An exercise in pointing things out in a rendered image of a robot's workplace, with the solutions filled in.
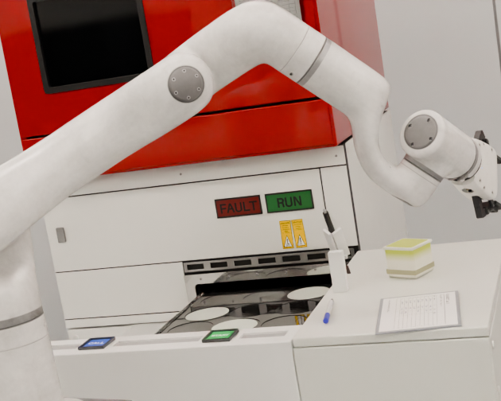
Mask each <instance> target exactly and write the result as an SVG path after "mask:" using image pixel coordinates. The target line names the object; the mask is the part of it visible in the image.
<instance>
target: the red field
mask: <svg viewBox="0 0 501 401"><path fill-rule="evenodd" d="M216 207H217V212H218V217H221V216H235V215H243V214H251V213H259V212H261V210H260V205H259V200H258V197H248V198H240V199H233V200H218V201H216Z"/></svg>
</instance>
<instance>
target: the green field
mask: <svg viewBox="0 0 501 401"><path fill-rule="evenodd" d="M266 200H267V205H268V210H269V212H274V211H282V210H290V209H298V208H312V207H313V206H312V200H311V195H310V191H306V192H299V193H284V194H277V195H269V196H266Z"/></svg>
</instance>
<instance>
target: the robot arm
mask: <svg viewBox="0 0 501 401"><path fill-rule="evenodd" d="M259 64H268V65H270V66H271V67H273V68H275V69H276V70H278V71H279V72H281V73H282V74H284V75H285V76H287V77H289V78H290V79H291V80H293V81H294V82H296V83H297V84H299V85H301V86H302V87H303V88H305V89H307V90H308V91H310V92H312V93H313V94H314V95H316V96H318V97H319V98H321V99H322V100H323V101H325V102H327V103H329V104H330V105H332V106H333V107H334V108H336V109H338V110H339V111H341V112H343V113H344V114H345V115H346V116H347V117H348V119H349V121H350V124H351V131H352V137H353V143H354V147H355V152H356V155H357V158H358V160H359V163H360V165H361V166H362V168H363V170H364V172H365V173H366V175H367V176H368V177H369V178H370V179H371V180H372V181H373V182H374V183H375V184H376V185H378V186H379V187H381V188H382V189H384V190H385V191H387V192H388V193H389V194H391V195H392V196H393V197H396V198H397V199H399V200H400V201H402V202H404V203H405V204H407V205H409V206H413V207H420V206H422V205H423V204H425V203H426V202H427V200H428V199H429V198H430V197H431V196H432V195H433V193H434V191H435V190H436V189H437V187H438V185H439V184H440V183H441V181H442V180H443V179H446V180H448V181H451V182H452V183H453V184H454V186H455V187H456V188H457V189H458V190H459V191H460V192H461V193H462V194H463V195H464V196H465V197H467V198H468V199H469V200H471V201H473V205H474V209H475V213H476V218H477V219H480V218H484V217H485V216H486V215H488V214H489V213H490V212H492V213H493V212H498V210H501V204H500V203H499V202H498V201H496V200H493V199H495V198H496V195H497V164H501V157H499V156H498V155H497V154H496V152H495V150H494V149H493V148H492V147H491V146H490V145H489V141H488V140H487V138H485V135H484V133H483V131H482V130H478V131H476V132H475V135H474V138H469V137H468V136H467V135H466V134H465V133H464V132H462V131H461V130H459V129H458V128H457V127H455V126H454V125H452V124H451V123H450V122H449V121H448V120H446V119H445V118H444V117H442V116H441V115H439V114H438V113H436V112H435V111H431V110H422V111H418V112H415V113H414V114H412V115H411V116H410V117H409V118H408V119H407V120H406V121H405V122H404V124H403V126H402V129H401V132H400V143H401V146H402V148H403V150H404V151H405V152H406V155H405V157H404V158H403V159H402V161H401V162H400V163H399V165H392V164H390V163H389V162H388V161H387V160H386V159H385V158H384V157H383V154H382V152H381V150H380V147H379V126H380V122H381V119H382V116H383V112H384V109H385V107H386V103H387V100H388V98H389V94H390V85H389V83H388V82H387V81H386V79H385V78H384V77H383V76H381V75H380V74H378V73H377V72H376V71H375V70H373V69H372V68H370V67H369V66H367V65H366V64H364V63H363V62H362V61H360V60H358V59H357V58H356V57H354V56H353V55H351V54H350V53H348V52H347V51H346V50H344V49H342V48H341V47H340V46H339V45H337V44H336V43H334V42H333V41H331V40H329V39H328V38H327V37H325V36H324V35H322V34H321V33H319V32H318V31H316V30H315V29H314V28H312V27H311V26H309V25H307V24H306V23H304V22H303V21H302V20H300V19H299V18H297V17H295V16H294V15H292V14H291V13H290V12H288V11H287V10H284V9H283V8H281V7H280V6H278V5H276V4H274V3H272V2H268V1H263V0H255V1H249V2H245V3H243V4H241V5H239V6H236V7H235V8H233V9H231V10H229V11H227V12H226V13H225V14H223V15H221V16H220V17H219V18H217V19H216V20H214V21H213V22H212V23H210V24H209V25H207V26H206V27H204V28H203V29H202V30H201V31H199V32H198V33H196V34H195V35H194V36H192V37H191V38H189V39H188V40H187V41H186V42H185V43H183V44H182V45H180V46H179V47H178V48H176V49H175V50H174V51H172V52H171V53H170V54H169V55H168V56H166V57H165V58H164V59H163V60H161V61H160V62H158V63H157V64H155V65H154V66H153V67H151V68H149V69H148V70H146V71H145V72H143V73H142V74H141V75H139V76H137V77H136V78H134V79H133V80H131V81H130V82H129V83H127V84H125V85H123V86H122V87H120V88H119V89H118V90H116V91H114V92H113V93H111V94H110V95H109V96H107V97H106V98H104V99H102V100H101V101H99V102H98V103H97V104H95V105H94V106H92V107H90V108H88V109H87V110H86V111H84V112H83V113H81V114H80V115H78V116H76V117H75V118H74V119H72V120H71V121H69V122H68V123H66V124H64V125H63V126H62V127H60V128H59V129H57V130H55V131H54V132H52V133H51V134H50V135H49V136H47V137H45V138H43V139H42V140H40V141H39V142H38V143H36V144H35V145H33V146H31V147H30V148H28V149H27V150H25V151H23V152H22V153H20V154H19V155H17V156H15V157H14V158H11V159H10V160H9V161H7V162H5V163H3V164H2V165H0V401H83V400H80V399H73V398H64V397H63V393H62V389H61V385H60V379H59V376H58V372H57V368H56V362H55V358H54V355H53V351H52V345H51V341H50V337H49V331H48V327H47V324H46V320H45V314H44V310H43V306H42V303H41V296H40V293H39V289H38V285H37V276H36V269H35V262H34V253H33V242H32V236H31V231H30V227H31V226H32V225H34V224H35V223H36V222H37V221H38V220H39V219H40V218H42V217H43V216H44V215H46V214H47V213H48V212H50V211H51V210H52V209H53V208H55V207H56V206H57V205H58V204H59V203H61V202H62V201H63V200H65V199H66V198H67V197H69V196H70V195H72V194H73V193H74V192H75V191H77V190H78V189H80V188H81V187H83V186H84V185H86V184H87V183H88V182H90V181H92V180H93V179H95V178H96V177H98V176H99V175H100V174H102V173H104V172H105V171H107V170H108V169H110V168H111V167H112V166H114V165H116V164H117V163H119V162H120V161H121V160H123V159H124V158H126V157H128V156H129V155H131V154H132V153H134V152H136V151H137V150H140V149H141V148H142V147H144V146H146V145H148V144H149V143H151V142H152V141H154V140H156V139H158V138H160V137H161V136H162V135H164V134H166V133H168V132H170V131H171V130H172V129H174V128H176V127H178V126H179V125H181V124H182V123H184V122H185V121H187V120H188V119H190V118H191V117H193V116H194V115H195V114H197V113H198V112H199V111H201V110H202V109H203V108H204V107H206V106H207V105H208V103H209V102H210V100H211V98H212V95H214V94H215V93H216V92H217V91H219V90H220V89H221V88H223V87H225V86H226V85H228V84H229V83H230V82H232V81H233V80H235V79H237V78H238V77H240V76H241V75H242V74H244V73H246V72H248V71H249V70H251V69H252V68H254V67H256V66H257V65H259ZM483 199H485V200H488V201H486V202H482V200H483Z"/></svg>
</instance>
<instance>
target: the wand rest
mask: <svg viewBox="0 0 501 401"><path fill-rule="evenodd" d="M323 232H324V236H325V238H326V240H327V243H328V246H329V249H330V251H329V252H328V261H329V266H330V272H331V278H332V288H333V293H341V292H348V290H349V285H348V276H347V270H346V265H345V259H347V258H348V255H350V251H349V249H348V246H347V243H346V240H345V238H344V234H343V232H342V229H341V228H337V229H336V230H335V231H334V232H333V233H330V232H329V231H327V230H326V229H324V230H323ZM334 241H335V242H334Z"/></svg>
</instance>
